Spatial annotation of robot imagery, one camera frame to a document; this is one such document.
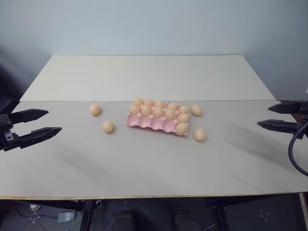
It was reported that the pink egg tray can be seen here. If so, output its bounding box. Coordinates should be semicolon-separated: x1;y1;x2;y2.
124;99;192;137

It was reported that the wooden table leg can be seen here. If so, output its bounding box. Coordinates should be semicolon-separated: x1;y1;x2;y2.
299;192;308;231

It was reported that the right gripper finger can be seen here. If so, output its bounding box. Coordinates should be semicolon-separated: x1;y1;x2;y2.
257;119;301;136
268;102;302;114

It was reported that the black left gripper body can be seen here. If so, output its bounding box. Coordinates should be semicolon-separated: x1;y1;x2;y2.
0;113;22;152

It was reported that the dark bulky background object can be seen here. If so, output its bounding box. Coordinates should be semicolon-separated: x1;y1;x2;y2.
0;63;14;114

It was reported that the cream table board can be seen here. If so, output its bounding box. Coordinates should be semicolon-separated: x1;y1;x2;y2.
19;55;276;102

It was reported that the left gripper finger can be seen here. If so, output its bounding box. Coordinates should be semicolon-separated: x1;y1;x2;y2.
15;127;63;149
9;108;50;125

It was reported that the black table frame leg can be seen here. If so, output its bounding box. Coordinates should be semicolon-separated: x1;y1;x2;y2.
208;198;229;231
79;199;102;231

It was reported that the grey tape patch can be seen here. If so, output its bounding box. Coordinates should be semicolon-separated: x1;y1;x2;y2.
57;211;76;222

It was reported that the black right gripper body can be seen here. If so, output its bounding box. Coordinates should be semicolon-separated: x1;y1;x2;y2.
297;100;308;140

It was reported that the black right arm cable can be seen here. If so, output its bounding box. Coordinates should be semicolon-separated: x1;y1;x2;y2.
288;122;308;177

